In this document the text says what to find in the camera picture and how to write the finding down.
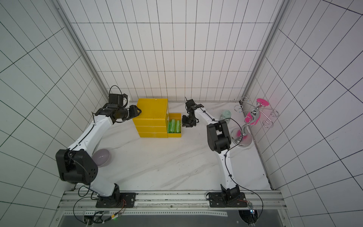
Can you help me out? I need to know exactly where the green bag roll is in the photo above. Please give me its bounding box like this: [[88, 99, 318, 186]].
[[175, 120, 181, 133], [170, 119, 176, 133], [167, 122, 171, 133]]

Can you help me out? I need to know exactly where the yellow bottom drawer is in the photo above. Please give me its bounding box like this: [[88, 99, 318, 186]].
[[167, 113, 182, 138]]

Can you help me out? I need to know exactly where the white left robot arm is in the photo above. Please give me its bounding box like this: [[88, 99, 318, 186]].
[[55, 104, 142, 197]]

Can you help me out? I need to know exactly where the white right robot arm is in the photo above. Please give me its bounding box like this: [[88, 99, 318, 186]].
[[181, 99, 240, 204]]

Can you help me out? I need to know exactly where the yellow plastic drawer cabinet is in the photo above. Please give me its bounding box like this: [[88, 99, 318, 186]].
[[133, 98, 169, 138]]

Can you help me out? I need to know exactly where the green glass jar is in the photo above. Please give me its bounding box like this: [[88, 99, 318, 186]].
[[220, 110, 232, 124]]

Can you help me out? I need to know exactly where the chrome cup holder stand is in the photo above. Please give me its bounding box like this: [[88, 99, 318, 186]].
[[232, 96, 280, 148]]

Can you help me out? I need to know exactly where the pink cup on stand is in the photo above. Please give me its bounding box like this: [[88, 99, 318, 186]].
[[244, 111, 260, 125]]

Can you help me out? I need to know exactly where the pink cup upper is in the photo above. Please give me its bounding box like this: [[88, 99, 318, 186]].
[[256, 98, 269, 107]]

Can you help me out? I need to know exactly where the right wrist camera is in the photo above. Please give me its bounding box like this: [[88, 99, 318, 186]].
[[185, 99, 196, 110]]

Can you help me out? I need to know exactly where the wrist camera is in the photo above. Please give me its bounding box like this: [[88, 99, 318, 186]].
[[185, 99, 196, 110], [108, 94, 128, 108]]

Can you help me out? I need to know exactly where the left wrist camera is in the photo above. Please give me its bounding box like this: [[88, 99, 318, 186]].
[[108, 94, 128, 108]]

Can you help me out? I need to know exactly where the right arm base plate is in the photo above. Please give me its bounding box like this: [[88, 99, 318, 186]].
[[206, 192, 248, 208]]

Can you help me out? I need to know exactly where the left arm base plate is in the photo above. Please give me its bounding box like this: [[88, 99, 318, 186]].
[[95, 193, 137, 209]]

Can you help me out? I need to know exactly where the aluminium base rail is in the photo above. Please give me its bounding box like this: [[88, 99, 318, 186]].
[[57, 190, 287, 211]]

